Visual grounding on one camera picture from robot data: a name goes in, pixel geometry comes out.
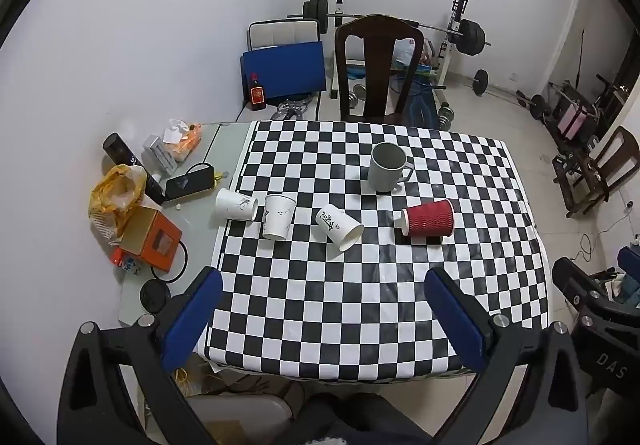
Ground dark bottle red label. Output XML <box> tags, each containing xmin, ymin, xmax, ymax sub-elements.
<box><xmin>247</xmin><ymin>72</ymin><xmax>267</xmax><ymax>112</ymax></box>

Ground black yellow power bank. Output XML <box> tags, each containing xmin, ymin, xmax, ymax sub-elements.
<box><xmin>163</xmin><ymin>164</ymin><xmax>216</xmax><ymax>201</ymax></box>

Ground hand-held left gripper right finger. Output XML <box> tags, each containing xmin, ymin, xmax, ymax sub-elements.
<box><xmin>424</xmin><ymin>266</ymin><xmax>589</xmax><ymax>445</ymax></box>

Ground chrome metal fittings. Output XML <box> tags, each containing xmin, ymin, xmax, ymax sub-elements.
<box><xmin>272</xmin><ymin>97</ymin><xmax>311</xmax><ymax>121</ymax></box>

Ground small red blue carton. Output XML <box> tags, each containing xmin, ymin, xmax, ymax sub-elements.
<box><xmin>112</xmin><ymin>247</ymin><xmax>144</xmax><ymax>276</ymax></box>

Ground yellow plastic bag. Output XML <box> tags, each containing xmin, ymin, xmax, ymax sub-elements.
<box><xmin>88</xmin><ymin>164</ymin><xmax>147</xmax><ymax>246</ymax></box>

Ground black spray bottle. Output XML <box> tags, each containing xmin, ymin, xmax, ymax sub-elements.
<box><xmin>132</xmin><ymin>165</ymin><xmax>166</xmax><ymax>206</ymax></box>

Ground barbell with black plates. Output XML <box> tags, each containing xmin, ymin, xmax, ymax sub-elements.
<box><xmin>287</xmin><ymin>0</ymin><xmax>494</xmax><ymax>57</ymax></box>

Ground small barbell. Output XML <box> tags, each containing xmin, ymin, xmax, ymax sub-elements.
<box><xmin>464</xmin><ymin>68</ymin><xmax>547</xmax><ymax>121</ymax></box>

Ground black cylinder can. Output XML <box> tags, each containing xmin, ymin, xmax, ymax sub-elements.
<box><xmin>102</xmin><ymin>132</ymin><xmax>139</xmax><ymax>167</ymax></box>

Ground white bench press rack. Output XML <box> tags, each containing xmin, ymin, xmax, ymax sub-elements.
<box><xmin>332</xmin><ymin>0</ymin><xmax>472</xmax><ymax>102</ymax></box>

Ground pink bag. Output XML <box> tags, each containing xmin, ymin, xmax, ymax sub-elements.
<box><xmin>557</xmin><ymin>106</ymin><xmax>589</xmax><ymax>136</ymax></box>

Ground white paper cup faint print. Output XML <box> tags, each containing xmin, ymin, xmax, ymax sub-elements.
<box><xmin>214</xmin><ymin>187</ymin><xmax>260</xmax><ymax>221</ymax></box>

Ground white paper cup small print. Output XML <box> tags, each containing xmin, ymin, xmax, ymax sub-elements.
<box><xmin>260</xmin><ymin>194</ymin><xmax>299</xmax><ymax>241</ymax></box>

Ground blue board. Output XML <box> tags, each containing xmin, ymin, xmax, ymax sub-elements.
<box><xmin>241</xmin><ymin>40</ymin><xmax>328</xmax><ymax>102</ymax></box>

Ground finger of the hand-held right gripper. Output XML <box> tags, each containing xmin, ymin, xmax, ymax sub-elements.
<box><xmin>551</xmin><ymin>256</ymin><xmax>603</xmax><ymax>321</ymax></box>
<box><xmin>618</xmin><ymin>246</ymin><xmax>640</xmax><ymax>277</ymax></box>

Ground white padded chair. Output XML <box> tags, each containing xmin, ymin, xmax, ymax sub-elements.
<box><xmin>248</xmin><ymin>18</ymin><xmax>321</xmax><ymax>52</ymax></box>

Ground brown wooden chair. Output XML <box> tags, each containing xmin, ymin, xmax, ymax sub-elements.
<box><xmin>552</xmin><ymin>126</ymin><xmax>640</xmax><ymax>219</ymax></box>

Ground white paper cup large print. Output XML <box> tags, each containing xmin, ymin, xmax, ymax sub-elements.
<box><xmin>314</xmin><ymin>204</ymin><xmax>365</xmax><ymax>253</ymax></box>

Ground orange cardboard box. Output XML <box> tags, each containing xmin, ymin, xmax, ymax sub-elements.
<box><xmin>119</xmin><ymin>206</ymin><xmax>183</xmax><ymax>274</ymax></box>

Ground black white checkered tablecloth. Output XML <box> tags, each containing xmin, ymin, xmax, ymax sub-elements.
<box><xmin>197</xmin><ymin>120</ymin><xmax>554</xmax><ymax>384</ymax></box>

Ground dark exercise bench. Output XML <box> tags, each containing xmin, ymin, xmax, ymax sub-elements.
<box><xmin>399</xmin><ymin>74</ymin><xmax>442</xmax><ymax>127</ymax></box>

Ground red ribbed paper cup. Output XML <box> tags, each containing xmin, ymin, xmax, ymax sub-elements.
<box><xmin>400</xmin><ymin>198</ymin><xmax>456</xmax><ymax>243</ymax></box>

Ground black round disc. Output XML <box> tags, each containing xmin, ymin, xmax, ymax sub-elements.
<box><xmin>139</xmin><ymin>279</ymin><xmax>171</xmax><ymax>314</ymax></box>

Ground dark wooden chair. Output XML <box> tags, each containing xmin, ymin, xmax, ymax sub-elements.
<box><xmin>333</xmin><ymin>14</ymin><xmax>426</xmax><ymax>126</ymax></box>

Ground white ceramic mug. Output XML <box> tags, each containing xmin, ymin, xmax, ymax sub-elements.
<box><xmin>368</xmin><ymin>142</ymin><xmax>416</xmax><ymax>195</ymax></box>

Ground black cable ring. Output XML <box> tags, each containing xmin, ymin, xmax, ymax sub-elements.
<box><xmin>149</xmin><ymin>239</ymin><xmax>190</xmax><ymax>284</ymax></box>

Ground orange white snack packet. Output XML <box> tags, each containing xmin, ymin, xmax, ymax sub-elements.
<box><xmin>162</xmin><ymin>118</ymin><xmax>204</xmax><ymax>162</ymax></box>

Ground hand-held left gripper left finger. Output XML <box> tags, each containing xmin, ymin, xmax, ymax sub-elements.
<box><xmin>56</xmin><ymin>266</ymin><xmax>224</xmax><ymax>445</ymax></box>

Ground silver box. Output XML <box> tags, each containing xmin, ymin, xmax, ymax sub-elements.
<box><xmin>142</xmin><ymin>134</ymin><xmax>179</xmax><ymax>174</ymax></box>

